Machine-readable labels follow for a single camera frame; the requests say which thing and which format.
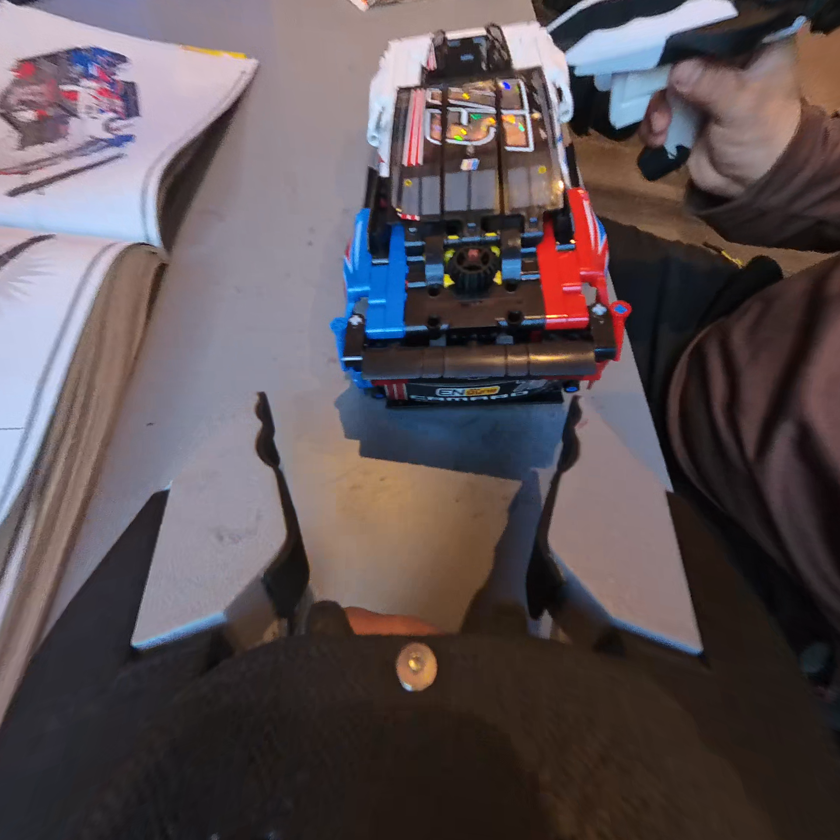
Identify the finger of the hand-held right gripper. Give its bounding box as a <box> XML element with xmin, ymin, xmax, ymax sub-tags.
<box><xmin>564</xmin><ymin>0</ymin><xmax>741</xmax><ymax>78</ymax></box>
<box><xmin>546</xmin><ymin>0</ymin><xmax>664</xmax><ymax>53</ymax></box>

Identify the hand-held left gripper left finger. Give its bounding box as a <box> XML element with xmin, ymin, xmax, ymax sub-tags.
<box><xmin>130</xmin><ymin>392</ymin><xmax>311</xmax><ymax>651</ymax></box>

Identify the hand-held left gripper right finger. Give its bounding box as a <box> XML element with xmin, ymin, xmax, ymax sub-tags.
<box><xmin>526</xmin><ymin>395</ymin><xmax>704</xmax><ymax>655</ymax></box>

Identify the brick-built toy race car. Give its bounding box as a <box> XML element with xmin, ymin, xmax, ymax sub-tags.
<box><xmin>330</xmin><ymin>23</ymin><xmax>632</xmax><ymax>409</ymax></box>

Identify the person's right forearm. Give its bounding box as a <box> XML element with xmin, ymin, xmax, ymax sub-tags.
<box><xmin>686</xmin><ymin>98</ymin><xmax>840</xmax><ymax>253</ymax></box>

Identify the person's right hand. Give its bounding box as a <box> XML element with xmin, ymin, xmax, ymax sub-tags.
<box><xmin>640</xmin><ymin>39</ymin><xmax>805</xmax><ymax>198</ymax></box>

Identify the open building instruction booklet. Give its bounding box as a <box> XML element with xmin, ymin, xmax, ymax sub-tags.
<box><xmin>0</xmin><ymin>3</ymin><xmax>260</xmax><ymax>716</ymax></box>

